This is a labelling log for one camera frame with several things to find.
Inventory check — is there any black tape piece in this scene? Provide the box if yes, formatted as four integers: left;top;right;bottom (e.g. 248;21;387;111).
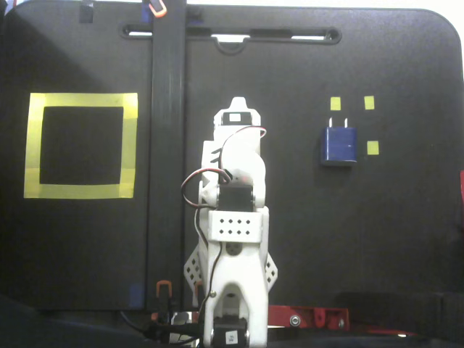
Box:
78;1;95;25

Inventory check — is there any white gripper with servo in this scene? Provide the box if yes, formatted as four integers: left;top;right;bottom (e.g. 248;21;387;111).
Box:
212;96;263;139

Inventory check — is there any blue and white charger block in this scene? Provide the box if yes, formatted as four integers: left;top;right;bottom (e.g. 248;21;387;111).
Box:
318;116;359;167

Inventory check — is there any black table carry handle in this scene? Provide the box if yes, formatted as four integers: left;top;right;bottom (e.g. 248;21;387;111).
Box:
121;22;342;56

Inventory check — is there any yellow tape square outline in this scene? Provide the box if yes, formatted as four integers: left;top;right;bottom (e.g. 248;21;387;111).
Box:
23;93;138;199

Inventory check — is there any black flat table strip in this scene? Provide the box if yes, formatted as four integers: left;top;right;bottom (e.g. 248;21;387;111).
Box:
146;0;188;312

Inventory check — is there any red corner bracket with bolt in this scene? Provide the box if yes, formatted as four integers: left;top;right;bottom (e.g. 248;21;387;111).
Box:
267;305;316;329

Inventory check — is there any white robot arm with base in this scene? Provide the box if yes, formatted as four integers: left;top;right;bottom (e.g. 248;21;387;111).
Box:
183;136;280;348

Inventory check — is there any red white black servo cable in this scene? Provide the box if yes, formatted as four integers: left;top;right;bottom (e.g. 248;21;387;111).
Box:
180;125;268;312

